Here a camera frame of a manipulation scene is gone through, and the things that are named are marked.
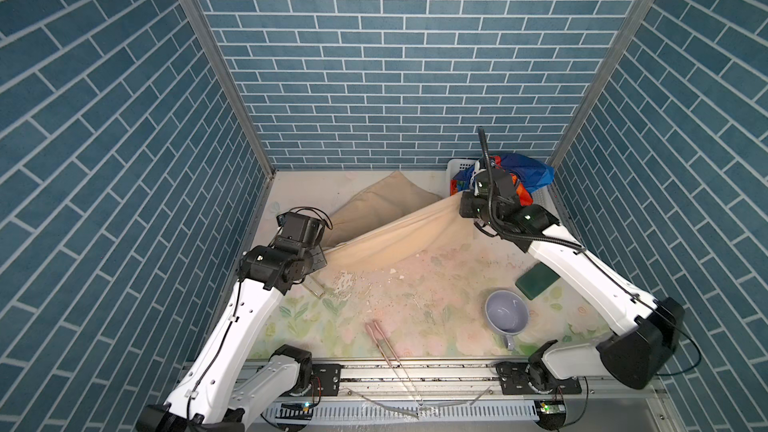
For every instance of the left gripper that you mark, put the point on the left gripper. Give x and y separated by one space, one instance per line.
318 254

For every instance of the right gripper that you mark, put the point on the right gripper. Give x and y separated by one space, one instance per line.
465 207

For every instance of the beige shorts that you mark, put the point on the beige shorts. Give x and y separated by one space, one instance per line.
390 221

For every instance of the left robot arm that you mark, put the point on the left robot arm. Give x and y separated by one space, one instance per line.
208 397

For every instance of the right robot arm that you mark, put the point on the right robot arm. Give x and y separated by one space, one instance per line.
644 332

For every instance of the rainbow coloured shorts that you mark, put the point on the rainbow coloured shorts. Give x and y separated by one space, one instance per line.
522 174

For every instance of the clear plastic tube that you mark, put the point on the clear plastic tube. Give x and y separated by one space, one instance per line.
314 286

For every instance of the white plastic basket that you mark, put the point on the white plastic basket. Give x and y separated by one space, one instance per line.
462 167

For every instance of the lavender mug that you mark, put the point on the lavender mug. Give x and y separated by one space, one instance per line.
507 315

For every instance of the pink chopstick pair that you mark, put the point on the pink chopstick pair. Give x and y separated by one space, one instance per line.
388 353

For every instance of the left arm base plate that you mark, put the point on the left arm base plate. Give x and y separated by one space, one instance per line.
324 379

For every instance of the aluminium front rail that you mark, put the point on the aluminium front rail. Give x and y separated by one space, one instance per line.
447 379

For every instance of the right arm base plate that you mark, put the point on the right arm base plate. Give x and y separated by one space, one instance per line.
515 378

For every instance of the white cable duct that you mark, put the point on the white cable duct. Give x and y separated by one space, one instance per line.
366 413

